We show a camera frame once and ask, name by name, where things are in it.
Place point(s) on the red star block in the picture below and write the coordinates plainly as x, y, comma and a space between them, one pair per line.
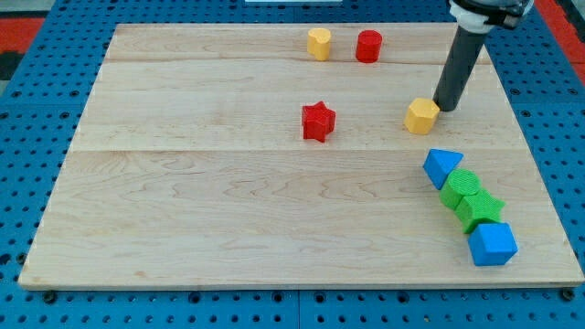
317, 121

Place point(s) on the blue triangle block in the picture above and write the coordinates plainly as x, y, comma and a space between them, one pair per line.
438, 165

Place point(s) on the blue cube block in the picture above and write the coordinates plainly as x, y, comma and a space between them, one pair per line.
492, 244

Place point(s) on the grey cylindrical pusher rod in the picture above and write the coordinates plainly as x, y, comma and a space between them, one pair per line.
464, 52

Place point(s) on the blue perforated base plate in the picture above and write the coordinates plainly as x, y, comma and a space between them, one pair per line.
51, 52

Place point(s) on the wooden board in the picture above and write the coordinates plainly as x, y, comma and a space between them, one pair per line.
188, 170

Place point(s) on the yellow hexagon block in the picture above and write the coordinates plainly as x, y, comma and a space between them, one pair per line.
421, 116

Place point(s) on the red cylinder block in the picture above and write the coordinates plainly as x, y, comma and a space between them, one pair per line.
368, 46

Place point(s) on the green star block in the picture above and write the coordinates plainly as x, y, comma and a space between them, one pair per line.
479, 208

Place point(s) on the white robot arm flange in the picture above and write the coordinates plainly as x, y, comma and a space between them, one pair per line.
481, 16

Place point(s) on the green cylinder block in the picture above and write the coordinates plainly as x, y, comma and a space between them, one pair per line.
459, 183

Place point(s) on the yellow heart block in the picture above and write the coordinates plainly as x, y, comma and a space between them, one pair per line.
318, 43

